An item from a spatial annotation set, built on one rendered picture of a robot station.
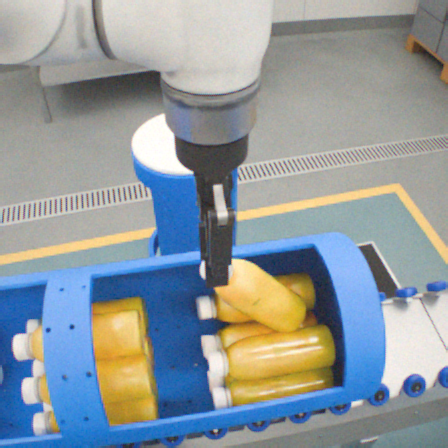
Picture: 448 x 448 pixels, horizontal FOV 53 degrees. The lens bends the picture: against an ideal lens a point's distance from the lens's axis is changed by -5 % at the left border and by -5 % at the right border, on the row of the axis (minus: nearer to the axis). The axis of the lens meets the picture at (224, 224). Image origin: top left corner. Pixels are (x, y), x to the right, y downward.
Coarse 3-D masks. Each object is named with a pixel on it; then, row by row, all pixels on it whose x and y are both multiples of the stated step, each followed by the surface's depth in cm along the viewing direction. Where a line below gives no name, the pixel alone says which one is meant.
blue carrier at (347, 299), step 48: (288, 240) 75; (336, 240) 72; (0, 288) 66; (48, 288) 65; (96, 288) 82; (144, 288) 84; (192, 288) 86; (336, 288) 65; (0, 336) 83; (48, 336) 60; (192, 336) 88; (336, 336) 82; (384, 336) 64; (48, 384) 58; (96, 384) 59; (192, 384) 83; (336, 384) 81; (0, 432) 74; (96, 432) 61; (144, 432) 63; (192, 432) 67
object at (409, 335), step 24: (384, 312) 97; (408, 312) 97; (432, 312) 97; (408, 336) 93; (432, 336) 93; (408, 360) 89; (432, 360) 89; (432, 384) 86; (408, 408) 85; (432, 408) 87; (312, 432) 83; (336, 432) 85; (360, 432) 86; (384, 432) 88
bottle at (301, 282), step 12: (276, 276) 79; (288, 276) 78; (300, 276) 78; (300, 288) 76; (312, 288) 77; (216, 300) 76; (312, 300) 77; (216, 312) 76; (228, 312) 75; (240, 312) 75
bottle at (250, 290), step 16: (240, 272) 62; (256, 272) 64; (224, 288) 62; (240, 288) 62; (256, 288) 63; (272, 288) 66; (288, 288) 70; (240, 304) 63; (256, 304) 64; (272, 304) 66; (288, 304) 68; (304, 304) 72; (256, 320) 69; (272, 320) 68; (288, 320) 69
